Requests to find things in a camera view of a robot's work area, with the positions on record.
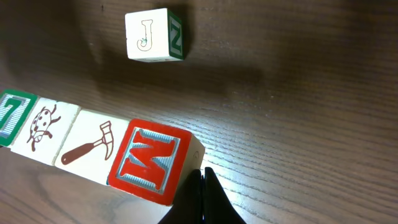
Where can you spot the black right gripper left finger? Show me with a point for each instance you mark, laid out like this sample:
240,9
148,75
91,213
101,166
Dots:
187,208

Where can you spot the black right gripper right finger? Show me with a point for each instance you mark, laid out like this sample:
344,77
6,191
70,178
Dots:
217,209

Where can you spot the red letter M block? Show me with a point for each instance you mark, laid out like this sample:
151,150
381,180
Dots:
154,159

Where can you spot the white hammer block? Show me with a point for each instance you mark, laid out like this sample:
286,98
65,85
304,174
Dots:
92,144

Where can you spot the green number 7 block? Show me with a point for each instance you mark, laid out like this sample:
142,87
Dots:
15,107

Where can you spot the white block with drawing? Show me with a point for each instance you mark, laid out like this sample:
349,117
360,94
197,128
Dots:
154,36

